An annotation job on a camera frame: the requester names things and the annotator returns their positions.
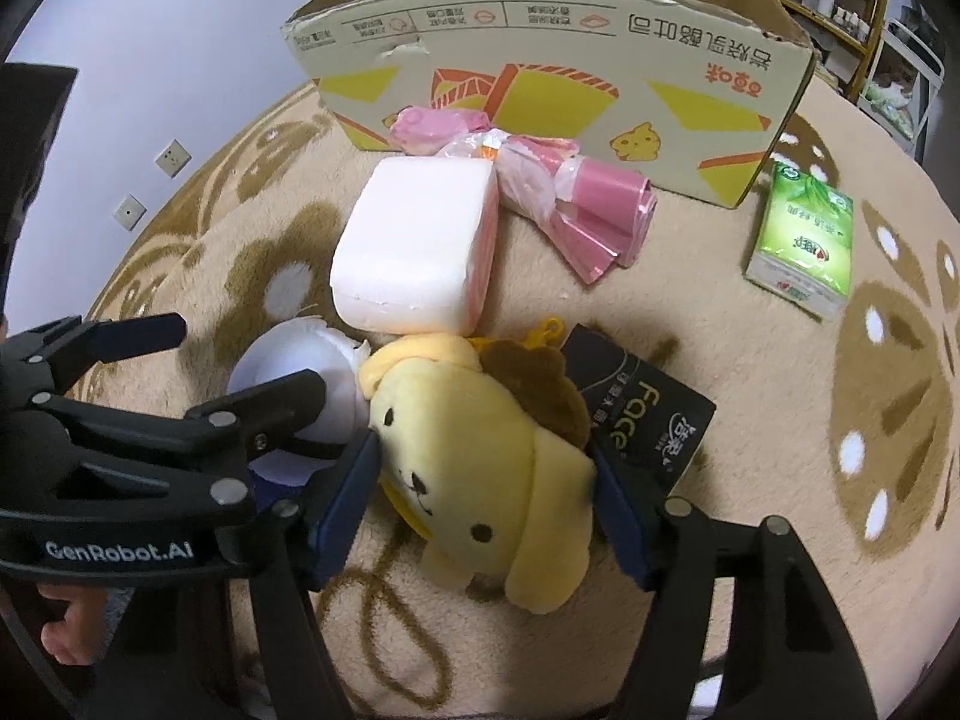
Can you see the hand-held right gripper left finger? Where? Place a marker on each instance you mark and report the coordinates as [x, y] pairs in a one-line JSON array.
[[345, 517]]

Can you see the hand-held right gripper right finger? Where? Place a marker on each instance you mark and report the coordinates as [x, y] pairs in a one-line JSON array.
[[622, 521]]

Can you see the white metal cart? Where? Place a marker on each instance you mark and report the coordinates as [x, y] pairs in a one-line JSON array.
[[911, 52]]

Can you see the white wall socket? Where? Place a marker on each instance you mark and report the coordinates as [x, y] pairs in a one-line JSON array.
[[172, 158], [130, 212]]

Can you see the black tissue pack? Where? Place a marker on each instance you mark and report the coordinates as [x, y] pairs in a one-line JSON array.
[[645, 405]]

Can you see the person's left hand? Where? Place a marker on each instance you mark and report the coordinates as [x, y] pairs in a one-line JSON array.
[[75, 622]]

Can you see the green tissue pack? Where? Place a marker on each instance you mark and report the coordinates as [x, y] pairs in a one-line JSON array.
[[806, 240]]

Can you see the green white bag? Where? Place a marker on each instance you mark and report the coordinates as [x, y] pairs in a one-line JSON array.
[[891, 109]]

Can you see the row of small jars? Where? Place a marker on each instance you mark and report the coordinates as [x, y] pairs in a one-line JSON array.
[[853, 22]]

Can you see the black flat panel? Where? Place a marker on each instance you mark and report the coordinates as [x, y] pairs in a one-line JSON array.
[[34, 135]]

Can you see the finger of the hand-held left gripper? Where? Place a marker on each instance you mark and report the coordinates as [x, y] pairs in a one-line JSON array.
[[112, 334], [262, 409]]

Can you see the pink plastic bag roll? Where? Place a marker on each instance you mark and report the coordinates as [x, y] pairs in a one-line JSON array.
[[592, 217]]

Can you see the wooden shelf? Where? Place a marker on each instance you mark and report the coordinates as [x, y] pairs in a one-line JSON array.
[[874, 15]]

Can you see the white purple plush ball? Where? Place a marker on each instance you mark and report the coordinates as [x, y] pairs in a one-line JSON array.
[[285, 360]]

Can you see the printed cardboard box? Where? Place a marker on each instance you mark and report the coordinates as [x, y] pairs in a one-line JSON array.
[[675, 60]]

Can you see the pink soft pack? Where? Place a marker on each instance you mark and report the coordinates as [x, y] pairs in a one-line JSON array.
[[420, 131]]

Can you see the pink swirl plush cushion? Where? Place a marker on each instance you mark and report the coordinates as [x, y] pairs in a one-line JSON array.
[[412, 240]]

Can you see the yellow dog plush toy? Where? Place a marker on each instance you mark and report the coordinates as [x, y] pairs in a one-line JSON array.
[[480, 450]]

